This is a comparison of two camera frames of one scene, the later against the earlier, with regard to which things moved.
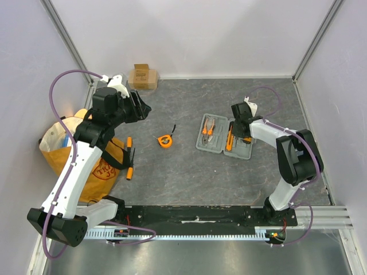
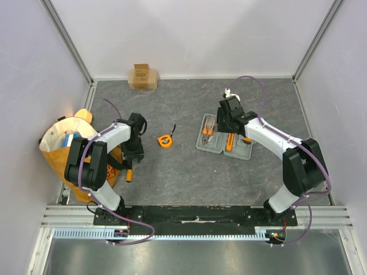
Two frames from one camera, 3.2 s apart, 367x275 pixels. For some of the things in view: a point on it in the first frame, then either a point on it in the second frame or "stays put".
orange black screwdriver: (130, 169) stays put
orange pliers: (207, 133) stays put
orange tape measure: (165, 141) stays put
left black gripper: (140, 111) → (139, 153)
